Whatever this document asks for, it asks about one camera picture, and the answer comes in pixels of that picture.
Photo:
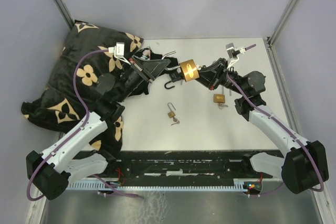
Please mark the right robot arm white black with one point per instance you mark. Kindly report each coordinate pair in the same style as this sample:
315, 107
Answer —
303, 164

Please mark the small padlock key bunch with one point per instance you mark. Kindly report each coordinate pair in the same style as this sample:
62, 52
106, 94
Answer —
175, 121

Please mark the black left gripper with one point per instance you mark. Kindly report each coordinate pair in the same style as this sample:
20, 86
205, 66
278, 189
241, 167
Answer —
147, 69

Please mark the light blue cable duct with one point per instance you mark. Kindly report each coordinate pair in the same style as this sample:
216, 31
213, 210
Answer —
187, 184

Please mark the medium brass padlock long shackle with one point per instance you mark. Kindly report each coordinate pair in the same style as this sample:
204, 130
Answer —
220, 96

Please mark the large brass padlock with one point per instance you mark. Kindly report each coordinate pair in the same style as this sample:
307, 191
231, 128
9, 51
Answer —
188, 69

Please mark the black padlock with keys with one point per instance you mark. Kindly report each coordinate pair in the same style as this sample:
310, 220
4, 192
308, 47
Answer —
174, 77

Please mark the black floral pillow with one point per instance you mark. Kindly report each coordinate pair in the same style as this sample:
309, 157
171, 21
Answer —
84, 59

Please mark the large padlock key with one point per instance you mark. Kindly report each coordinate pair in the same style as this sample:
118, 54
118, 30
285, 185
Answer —
199, 67

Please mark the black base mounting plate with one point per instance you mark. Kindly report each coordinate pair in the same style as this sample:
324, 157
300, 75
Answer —
203, 164

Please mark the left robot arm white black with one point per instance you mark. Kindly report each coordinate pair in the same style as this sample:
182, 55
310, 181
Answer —
53, 169

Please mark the right aluminium corner post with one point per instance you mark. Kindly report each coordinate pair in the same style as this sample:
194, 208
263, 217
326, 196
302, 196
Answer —
290, 7

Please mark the black printed garment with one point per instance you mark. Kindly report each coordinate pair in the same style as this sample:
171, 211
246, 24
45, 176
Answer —
147, 58

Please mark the small brass padlock long shackle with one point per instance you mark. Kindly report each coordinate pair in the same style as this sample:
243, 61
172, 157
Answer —
171, 113

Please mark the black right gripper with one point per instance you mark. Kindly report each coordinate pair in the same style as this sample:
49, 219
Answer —
211, 76

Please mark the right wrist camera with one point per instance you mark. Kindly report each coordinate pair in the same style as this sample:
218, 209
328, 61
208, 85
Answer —
234, 53

